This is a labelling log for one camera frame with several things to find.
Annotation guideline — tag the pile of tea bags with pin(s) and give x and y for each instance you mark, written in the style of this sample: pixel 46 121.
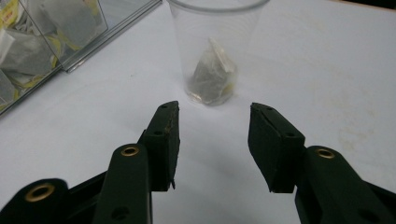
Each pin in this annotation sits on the pile of tea bags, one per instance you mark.
pixel 34 53

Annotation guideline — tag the clear plastic cup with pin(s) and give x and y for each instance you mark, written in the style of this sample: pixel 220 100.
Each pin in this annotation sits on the clear plastic cup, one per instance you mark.
pixel 190 31

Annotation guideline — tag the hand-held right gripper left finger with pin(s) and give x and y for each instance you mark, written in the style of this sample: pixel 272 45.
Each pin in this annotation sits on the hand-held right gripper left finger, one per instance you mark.
pixel 162 149

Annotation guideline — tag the clear plastic box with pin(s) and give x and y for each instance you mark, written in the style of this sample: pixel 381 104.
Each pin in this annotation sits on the clear plastic box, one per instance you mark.
pixel 84 46

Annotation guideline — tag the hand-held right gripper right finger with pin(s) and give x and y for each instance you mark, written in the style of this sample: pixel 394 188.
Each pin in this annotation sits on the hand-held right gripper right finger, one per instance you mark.
pixel 274 149

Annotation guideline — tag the single pyramid tea bag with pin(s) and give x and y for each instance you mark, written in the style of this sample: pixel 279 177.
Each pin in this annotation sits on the single pyramid tea bag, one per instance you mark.
pixel 213 76

